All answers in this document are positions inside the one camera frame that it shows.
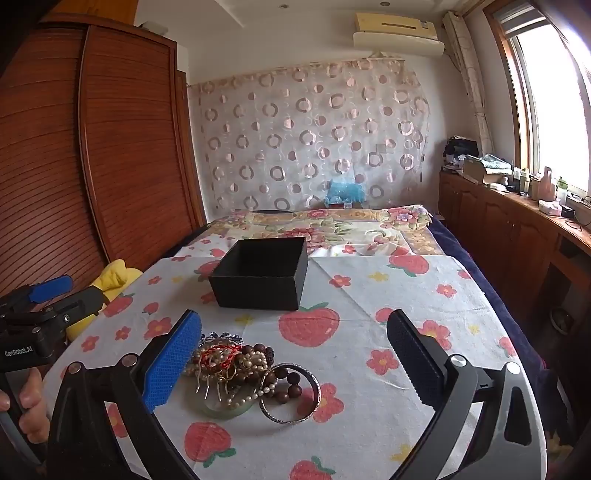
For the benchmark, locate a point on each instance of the wooden wardrobe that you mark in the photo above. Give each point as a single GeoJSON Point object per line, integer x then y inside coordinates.
{"type": "Point", "coordinates": [115, 161]}

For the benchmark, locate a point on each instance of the wooden cabinet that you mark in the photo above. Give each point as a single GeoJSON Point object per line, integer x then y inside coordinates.
{"type": "Point", "coordinates": [498, 221]}

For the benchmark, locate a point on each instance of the person's left hand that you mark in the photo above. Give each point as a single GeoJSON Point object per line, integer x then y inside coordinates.
{"type": "Point", "coordinates": [32, 401]}

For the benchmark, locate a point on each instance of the yellow plush toy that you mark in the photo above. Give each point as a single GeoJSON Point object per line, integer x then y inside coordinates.
{"type": "Point", "coordinates": [115, 277]}

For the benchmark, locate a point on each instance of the wall air conditioner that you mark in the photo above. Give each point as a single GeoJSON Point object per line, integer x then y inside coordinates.
{"type": "Point", "coordinates": [397, 44]}

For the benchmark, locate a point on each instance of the open cardboard box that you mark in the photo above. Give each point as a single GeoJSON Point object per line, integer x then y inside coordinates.
{"type": "Point", "coordinates": [475, 170]}

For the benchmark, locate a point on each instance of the white tissue box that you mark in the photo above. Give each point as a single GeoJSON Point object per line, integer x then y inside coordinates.
{"type": "Point", "coordinates": [549, 207]}

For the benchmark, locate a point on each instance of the blue plastic bag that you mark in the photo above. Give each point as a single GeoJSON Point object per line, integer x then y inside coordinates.
{"type": "Point", "coordinates": [344, 191]}

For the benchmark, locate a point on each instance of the pale green jade bangle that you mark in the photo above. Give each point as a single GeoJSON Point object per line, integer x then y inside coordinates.
{"type": "Point", "coordinates": [217, 410]}

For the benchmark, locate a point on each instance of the silver bangle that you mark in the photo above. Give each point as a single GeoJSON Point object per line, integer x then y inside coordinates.
{"type": "Point", "coordinates": [317, 392]}

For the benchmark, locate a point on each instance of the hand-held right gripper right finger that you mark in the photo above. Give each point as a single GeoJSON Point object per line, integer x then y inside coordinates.
{"type": "Point", "coordinates": [414, 364]}

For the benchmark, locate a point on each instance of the green capped bottle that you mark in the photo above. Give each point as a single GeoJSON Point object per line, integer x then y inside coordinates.
{"type": "Point", "coordinates": [562, 191]}

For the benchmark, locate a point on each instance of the pale patterned window curtain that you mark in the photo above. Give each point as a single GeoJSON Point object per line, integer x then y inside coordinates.
{"type": "Point", "coordinates": [466, 69]}

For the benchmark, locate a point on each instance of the metal bowl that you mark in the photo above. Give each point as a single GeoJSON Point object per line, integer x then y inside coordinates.
{"type": "Point", "coordinates": [562, 321]}

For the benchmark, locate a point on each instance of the circle pattern wall curtain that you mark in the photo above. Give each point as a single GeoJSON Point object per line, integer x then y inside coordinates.
{"type": "Point", "coordinates": [300, 138]}

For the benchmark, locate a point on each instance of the strawberry print cloth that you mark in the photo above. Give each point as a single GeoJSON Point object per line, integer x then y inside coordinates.
{"type": "Point", "coordinates": [369, 323]}

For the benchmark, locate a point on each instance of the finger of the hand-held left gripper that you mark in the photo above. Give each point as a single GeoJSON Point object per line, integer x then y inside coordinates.
{"type": "Point", "coordinates": [48, 288]}
{"type": "Point", "coordinates": [81, 302]}

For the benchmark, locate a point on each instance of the black cardboard box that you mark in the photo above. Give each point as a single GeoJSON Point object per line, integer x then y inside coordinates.
{"type": "Point", "coordinates": [258, 290]}

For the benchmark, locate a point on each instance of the pile of dark clothes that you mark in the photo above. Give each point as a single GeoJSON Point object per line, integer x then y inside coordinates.
{"type": "Point", "coordinates": [461, 147]}

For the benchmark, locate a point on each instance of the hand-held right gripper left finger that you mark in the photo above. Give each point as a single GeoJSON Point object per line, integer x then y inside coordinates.
{"type": "Point", "coordinates": [170, 362]}

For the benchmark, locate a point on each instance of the window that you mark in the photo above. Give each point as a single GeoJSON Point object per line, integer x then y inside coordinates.
{"type": "Point", "coordinates": [554, 92]}

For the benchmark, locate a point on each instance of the floral blanket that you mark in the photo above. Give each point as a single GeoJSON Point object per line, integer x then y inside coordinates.
{"type": "Point", "coordinates": [351, 226]}

